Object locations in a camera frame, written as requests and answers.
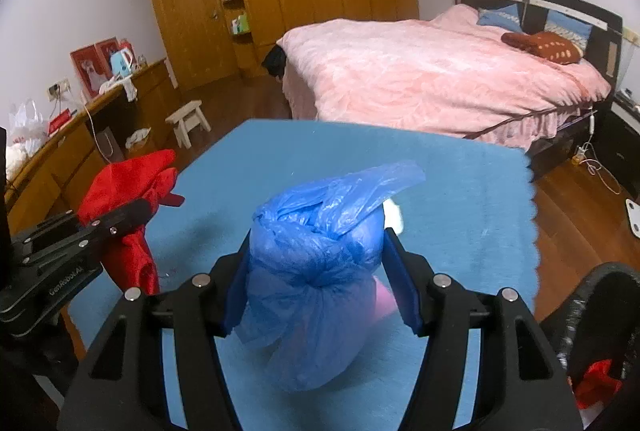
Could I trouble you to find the red cloth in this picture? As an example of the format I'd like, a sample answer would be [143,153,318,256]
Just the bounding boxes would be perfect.
[77,149,186,296]

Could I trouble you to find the brown dotted pillow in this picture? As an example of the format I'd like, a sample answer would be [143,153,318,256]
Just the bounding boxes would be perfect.
[501,31,585,65]

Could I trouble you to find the dark nightstand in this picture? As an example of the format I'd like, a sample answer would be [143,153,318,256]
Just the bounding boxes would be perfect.
[595,91,640,192]

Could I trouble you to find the blue felt table mat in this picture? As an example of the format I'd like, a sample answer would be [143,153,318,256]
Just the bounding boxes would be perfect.
[67,118,541,431]

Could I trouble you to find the crumpled white cloth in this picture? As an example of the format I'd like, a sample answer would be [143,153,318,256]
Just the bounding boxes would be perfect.
[125,128,152,150]

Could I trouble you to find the bed with pink blanket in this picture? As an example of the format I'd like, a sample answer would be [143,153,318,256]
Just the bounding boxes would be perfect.
[276,4,612,152]

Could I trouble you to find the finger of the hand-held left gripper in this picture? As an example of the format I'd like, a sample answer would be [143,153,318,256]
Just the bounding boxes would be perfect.
[77,200,153,242]
[30,210,81,232]

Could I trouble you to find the blue pillow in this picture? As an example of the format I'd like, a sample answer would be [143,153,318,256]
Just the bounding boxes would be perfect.
[545,10,593,52]
[476,3,524,34]

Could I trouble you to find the red plastic bag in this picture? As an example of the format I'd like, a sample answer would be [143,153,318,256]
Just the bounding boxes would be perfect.
[570,359,623,412]

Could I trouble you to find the white bathroom scale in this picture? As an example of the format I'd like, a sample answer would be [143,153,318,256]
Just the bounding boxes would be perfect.
[625,198,640,242]

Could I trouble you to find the white charger cable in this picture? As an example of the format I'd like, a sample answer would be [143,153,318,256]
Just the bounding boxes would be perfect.
[575,111,623,194]

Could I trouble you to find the dark wooden bed headboard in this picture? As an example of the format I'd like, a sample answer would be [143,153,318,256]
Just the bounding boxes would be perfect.
[455,0,624,82]

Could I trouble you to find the black cloth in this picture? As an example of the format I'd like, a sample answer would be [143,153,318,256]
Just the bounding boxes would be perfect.
[261,45,288,79]

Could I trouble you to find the bin with black liner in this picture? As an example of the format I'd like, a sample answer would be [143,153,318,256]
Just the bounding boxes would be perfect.
[537,261,640,431]

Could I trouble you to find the white plastic bag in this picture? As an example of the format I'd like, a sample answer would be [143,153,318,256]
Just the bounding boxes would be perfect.
[9,100,48,144]

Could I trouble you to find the light blue kettle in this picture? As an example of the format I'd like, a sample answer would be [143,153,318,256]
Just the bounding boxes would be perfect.
[110,50,135,79]

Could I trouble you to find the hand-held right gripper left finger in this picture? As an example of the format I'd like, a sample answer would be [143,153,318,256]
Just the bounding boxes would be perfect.
[57,238,256,431]

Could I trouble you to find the low wooden cabinet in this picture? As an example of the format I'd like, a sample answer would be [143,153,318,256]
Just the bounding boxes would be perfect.
[0,58,176,232]

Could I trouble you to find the small white wooden stool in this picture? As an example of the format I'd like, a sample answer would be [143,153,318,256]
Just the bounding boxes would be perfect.
[165,100,212,149]

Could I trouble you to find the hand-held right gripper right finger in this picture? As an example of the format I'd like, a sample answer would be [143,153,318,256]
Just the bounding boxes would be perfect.
[382,226,583,431]

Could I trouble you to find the blue plastic bag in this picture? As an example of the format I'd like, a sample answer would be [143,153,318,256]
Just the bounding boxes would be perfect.
[234,160,427,393]

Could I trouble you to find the red picture frame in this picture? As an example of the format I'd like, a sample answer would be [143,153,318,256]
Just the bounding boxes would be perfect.
[95,38,121,72]
[70,45,113,100]

